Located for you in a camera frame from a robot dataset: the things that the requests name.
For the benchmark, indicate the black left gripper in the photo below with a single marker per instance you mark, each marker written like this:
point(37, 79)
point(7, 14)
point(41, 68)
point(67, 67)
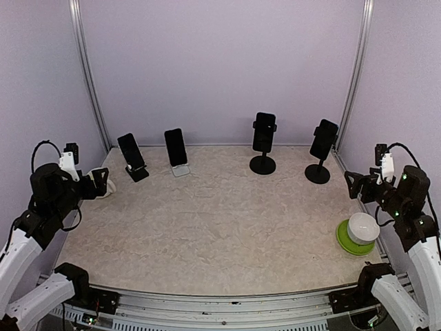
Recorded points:
point(100, 189)

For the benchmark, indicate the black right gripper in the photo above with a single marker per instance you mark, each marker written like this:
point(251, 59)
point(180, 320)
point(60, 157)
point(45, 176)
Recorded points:
point(360, 180)

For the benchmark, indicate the black pole stand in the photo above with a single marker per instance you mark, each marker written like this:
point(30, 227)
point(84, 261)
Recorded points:
point(317, 173)
point(262, 164)

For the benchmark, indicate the black folding phone stand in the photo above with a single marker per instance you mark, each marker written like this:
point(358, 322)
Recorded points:
point(138, 174)

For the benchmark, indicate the black phone silver case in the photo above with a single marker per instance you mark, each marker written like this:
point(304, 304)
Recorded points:
point(131, 152)

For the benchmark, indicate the blue phone underneath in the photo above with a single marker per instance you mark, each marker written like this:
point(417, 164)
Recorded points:
point(324, 137)

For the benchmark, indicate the white folding phone stand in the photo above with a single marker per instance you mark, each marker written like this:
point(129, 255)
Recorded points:
point(181, 170)

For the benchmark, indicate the clear phone case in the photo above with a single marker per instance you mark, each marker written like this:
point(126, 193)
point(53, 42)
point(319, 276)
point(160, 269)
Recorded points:
point(175, 147)

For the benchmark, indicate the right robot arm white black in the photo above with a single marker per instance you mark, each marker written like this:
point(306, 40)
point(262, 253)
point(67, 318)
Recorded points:
point(418, 234)

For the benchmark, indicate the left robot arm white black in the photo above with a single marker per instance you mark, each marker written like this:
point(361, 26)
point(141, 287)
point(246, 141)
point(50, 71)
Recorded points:
point(55, 193)

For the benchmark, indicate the cream ceramic mug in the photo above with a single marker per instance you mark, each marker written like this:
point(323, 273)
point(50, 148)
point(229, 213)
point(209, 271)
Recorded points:
point(111, 188)

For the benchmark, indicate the white bowl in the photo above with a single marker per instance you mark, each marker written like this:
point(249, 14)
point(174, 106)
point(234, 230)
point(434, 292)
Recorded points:
point(362, 228)

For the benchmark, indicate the green plate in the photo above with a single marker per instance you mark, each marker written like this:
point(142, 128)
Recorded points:
point(348, 245)

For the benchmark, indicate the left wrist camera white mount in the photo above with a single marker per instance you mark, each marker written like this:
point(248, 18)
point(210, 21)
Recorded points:
point(69, 159)

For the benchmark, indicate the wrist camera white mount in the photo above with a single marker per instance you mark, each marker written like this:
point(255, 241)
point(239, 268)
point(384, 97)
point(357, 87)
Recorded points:
point(384, 160)
point(69, 159)

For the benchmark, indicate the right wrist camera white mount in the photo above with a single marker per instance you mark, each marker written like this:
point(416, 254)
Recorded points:
point(384, 160)

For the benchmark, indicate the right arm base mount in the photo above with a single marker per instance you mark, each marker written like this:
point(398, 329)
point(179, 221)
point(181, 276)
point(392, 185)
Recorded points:
point(350, 299)

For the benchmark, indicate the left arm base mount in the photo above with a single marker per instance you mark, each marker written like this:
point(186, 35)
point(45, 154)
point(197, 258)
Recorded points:
point(98, 301)

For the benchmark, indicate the front aluminium rail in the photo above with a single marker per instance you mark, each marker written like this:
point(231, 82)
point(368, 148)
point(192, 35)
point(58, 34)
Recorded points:
point(147, 308)

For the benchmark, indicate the right aluminium frame post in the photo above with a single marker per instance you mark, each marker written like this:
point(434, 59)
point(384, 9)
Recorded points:
point(361, 50)

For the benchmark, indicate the aluminium frame post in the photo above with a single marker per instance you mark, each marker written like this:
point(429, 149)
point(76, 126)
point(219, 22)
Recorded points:
point(79, 35)
point(361, 50)

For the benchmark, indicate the left aluminium frame post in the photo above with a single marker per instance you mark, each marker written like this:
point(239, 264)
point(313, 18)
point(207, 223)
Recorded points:
point(79, 35)

